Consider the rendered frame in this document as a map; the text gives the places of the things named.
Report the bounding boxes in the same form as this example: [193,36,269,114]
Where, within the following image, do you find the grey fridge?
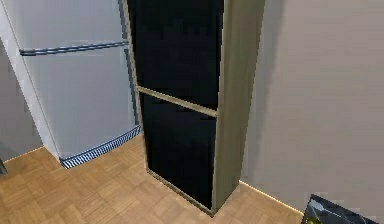
[0,0,142,170]

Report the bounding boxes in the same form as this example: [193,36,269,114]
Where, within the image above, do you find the tall beige black cupboard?
[121,0,267,218]

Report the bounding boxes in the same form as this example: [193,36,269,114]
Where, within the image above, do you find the black bin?
[300,193,381,224]

